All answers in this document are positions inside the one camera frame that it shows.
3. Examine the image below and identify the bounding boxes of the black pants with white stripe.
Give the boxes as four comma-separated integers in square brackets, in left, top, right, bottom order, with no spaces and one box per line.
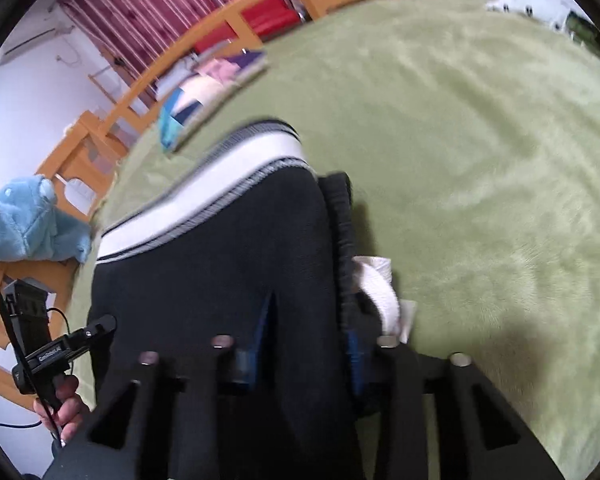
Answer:
[86,118,416,480]

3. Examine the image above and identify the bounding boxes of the left hand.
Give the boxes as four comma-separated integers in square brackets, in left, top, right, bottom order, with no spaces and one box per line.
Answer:
[33,375,91,443]

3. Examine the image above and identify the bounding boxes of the blue plush towel toy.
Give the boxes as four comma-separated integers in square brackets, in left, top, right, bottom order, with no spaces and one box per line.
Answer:
[0,176,92,263]

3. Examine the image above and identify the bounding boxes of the colourful geometric pillow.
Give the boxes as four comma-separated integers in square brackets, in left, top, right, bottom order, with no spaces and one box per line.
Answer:
[156,50,268,152]

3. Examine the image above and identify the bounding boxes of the green bed blanket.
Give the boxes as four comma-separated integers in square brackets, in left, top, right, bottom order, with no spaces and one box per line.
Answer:
[94,0,600,479]

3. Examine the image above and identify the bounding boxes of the white air conditioner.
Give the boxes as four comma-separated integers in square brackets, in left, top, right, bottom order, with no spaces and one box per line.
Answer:
[0,24,74,66]

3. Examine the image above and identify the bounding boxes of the maroon curtain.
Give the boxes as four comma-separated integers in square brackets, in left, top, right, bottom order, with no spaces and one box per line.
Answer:
[59,0,342,101]

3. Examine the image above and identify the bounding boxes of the red chair right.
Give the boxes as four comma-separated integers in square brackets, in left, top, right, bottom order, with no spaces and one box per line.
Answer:
[242,0,302,40]

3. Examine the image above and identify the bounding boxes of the white dotted pillow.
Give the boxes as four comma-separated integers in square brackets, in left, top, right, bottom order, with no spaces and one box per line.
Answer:
[486,0,600,58]

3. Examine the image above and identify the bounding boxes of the wooden bed frame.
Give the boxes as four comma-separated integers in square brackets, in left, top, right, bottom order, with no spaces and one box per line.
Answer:
[0,0,464,411]

